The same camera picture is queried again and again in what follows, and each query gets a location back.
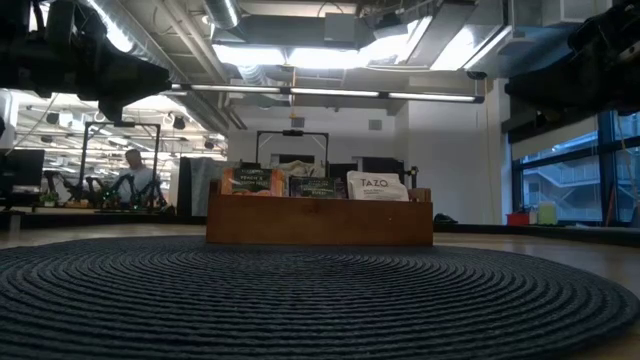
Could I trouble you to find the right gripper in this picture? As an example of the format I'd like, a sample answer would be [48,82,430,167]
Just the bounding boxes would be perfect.
[503,0,640,117]

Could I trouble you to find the rectangular metal air duct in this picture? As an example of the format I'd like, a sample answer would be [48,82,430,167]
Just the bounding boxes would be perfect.
[404,0,514,71]

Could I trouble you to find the grey cloth cover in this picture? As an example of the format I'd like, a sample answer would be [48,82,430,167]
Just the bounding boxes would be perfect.
[188,156,242,217]

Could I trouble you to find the long ceiling light fixture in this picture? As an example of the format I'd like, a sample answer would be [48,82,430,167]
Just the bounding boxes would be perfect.
[159,82,485,105]

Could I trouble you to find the yellow hanging cord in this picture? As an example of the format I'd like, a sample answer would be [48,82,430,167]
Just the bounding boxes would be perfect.
[288,67,297,121]

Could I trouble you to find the round dark woven placemat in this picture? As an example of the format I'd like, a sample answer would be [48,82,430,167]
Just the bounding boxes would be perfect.
[0,235,640,360]

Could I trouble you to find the orange peach tea packet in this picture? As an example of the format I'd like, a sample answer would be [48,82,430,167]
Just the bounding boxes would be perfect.
[219,167,287,198]

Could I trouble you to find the green container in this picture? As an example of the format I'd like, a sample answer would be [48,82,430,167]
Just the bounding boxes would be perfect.
[537,201,559,226]

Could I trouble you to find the grey ceiling box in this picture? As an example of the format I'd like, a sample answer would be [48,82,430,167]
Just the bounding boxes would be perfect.
[323,12,357,44]

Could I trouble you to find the dark blackberry tea packet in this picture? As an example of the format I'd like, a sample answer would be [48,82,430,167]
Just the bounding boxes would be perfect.
[288,175,349,200]

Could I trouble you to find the white cloth cover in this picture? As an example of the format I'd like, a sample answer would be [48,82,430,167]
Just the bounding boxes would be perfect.
[272,159,327,179]

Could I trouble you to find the background robot arms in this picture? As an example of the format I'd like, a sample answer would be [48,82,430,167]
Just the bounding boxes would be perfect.
[42,168,170,211]

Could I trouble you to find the wooden tea organizer box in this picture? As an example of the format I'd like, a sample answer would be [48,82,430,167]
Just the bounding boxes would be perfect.
[204,179,435,248]

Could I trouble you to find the black robot station frame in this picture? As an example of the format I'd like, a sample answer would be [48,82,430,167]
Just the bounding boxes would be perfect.
[79,120,162,211]
[255,129,330,179]

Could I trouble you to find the person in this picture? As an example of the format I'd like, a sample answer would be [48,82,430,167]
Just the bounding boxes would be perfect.
[110,147,162,209]

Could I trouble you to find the white Tazo tea packet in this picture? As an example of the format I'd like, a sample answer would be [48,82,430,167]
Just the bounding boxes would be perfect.
[345,170,411,203]

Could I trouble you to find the window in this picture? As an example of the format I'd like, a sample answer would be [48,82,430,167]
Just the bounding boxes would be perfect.
[512,109,640,226]

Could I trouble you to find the silver spiral air duct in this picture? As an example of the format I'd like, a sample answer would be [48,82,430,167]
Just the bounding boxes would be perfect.
[74,0,247,134]

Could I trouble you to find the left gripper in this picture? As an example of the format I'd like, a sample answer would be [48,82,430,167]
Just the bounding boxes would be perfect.
[0,0,173,123]

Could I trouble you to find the short round silver duct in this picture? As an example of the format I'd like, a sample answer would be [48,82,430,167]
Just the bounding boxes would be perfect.
[202,0,242,31]

